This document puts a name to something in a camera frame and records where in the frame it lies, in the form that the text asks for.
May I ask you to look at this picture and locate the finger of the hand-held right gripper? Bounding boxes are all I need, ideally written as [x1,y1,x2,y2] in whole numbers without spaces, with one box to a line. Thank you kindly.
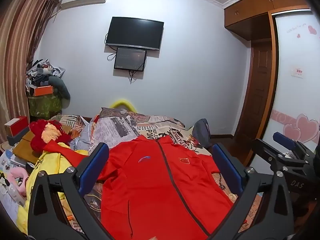
[272,131,314,158]
[251,138,292,174]

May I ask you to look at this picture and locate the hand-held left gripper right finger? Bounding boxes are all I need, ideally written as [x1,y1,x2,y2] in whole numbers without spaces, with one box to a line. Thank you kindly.
[207,142,296,240]

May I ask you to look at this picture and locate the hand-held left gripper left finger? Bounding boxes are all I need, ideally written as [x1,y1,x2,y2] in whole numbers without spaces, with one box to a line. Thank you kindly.
[27,142,118,240]

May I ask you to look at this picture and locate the red zip jacket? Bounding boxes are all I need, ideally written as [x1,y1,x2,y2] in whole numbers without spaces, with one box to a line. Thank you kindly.
[44,134,237,239]

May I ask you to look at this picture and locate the grey satin cloth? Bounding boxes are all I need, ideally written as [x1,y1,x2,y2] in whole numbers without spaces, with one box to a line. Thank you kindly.
[70,122,98,151]

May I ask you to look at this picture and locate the white sliding door pink hearts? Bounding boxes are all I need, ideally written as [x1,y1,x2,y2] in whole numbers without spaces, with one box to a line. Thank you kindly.
[260,10,320,155]

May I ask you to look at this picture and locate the yellow garment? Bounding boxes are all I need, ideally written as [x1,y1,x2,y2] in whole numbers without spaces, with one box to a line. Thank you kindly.
[16,150,89,234]

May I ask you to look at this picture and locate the dark grey backpack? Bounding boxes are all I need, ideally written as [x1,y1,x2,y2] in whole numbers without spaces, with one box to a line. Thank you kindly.
[192,118,213,151]

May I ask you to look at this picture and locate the printed pillow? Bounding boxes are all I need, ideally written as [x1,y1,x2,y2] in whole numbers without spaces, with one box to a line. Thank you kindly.
[49,114,88,137]

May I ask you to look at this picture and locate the brown wooden door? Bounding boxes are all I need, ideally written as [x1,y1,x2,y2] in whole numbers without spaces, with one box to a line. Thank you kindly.
[231,39,273,139]

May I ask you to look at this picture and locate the red plush toy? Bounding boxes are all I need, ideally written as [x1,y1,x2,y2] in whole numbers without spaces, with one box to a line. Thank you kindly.
[29,119,72,153]

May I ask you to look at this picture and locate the yellow curved headboard piece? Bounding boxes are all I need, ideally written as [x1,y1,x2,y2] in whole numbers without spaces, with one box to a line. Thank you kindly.
[110,99,137,112]

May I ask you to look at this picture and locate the brown cardboard box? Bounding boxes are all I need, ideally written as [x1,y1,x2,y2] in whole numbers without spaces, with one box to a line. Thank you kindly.
[12,125,73,163]

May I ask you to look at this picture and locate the newspaper printed blanket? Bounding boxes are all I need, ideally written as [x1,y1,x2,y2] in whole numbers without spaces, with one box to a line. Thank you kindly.
[49,107,263,233]

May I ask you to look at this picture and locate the pink plush item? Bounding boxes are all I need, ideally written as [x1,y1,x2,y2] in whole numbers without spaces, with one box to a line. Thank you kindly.
[10,167,29,196]

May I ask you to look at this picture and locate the green camouflage bag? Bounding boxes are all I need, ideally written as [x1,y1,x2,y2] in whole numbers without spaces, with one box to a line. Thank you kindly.
[28,95,62,118]

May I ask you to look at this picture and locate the dark grey box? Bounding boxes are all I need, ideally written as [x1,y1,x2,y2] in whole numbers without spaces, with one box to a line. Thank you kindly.
[7,127,32,146]

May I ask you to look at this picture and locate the clear plastic bottle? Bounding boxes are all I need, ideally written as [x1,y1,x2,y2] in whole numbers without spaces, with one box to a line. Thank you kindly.
[4,182,25,205]

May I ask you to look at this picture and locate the red and white box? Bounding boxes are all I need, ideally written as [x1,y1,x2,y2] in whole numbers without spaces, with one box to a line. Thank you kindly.
[4,116,30,137]

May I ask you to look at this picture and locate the orange box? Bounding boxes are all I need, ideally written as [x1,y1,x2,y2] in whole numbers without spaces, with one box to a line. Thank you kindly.
[34,85,54,97]

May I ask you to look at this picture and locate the pile of silver clutter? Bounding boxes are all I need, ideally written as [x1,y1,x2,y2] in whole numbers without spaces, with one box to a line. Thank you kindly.
[25,59,66,85]

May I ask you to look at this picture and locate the wooden wardrobe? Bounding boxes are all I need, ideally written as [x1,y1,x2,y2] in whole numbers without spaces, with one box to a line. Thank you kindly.
[224,0,315,167]

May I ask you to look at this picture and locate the brown striped curtain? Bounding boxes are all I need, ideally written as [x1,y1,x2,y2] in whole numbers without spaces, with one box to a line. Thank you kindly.
[0,0,63,130]

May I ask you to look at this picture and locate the small black wall monitor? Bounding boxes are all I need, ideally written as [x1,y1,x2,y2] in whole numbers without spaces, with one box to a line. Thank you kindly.
[114,47,147,72]

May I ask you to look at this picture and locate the black wall television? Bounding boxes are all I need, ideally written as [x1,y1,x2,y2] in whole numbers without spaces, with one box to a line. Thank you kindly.
[105,17,164,51]

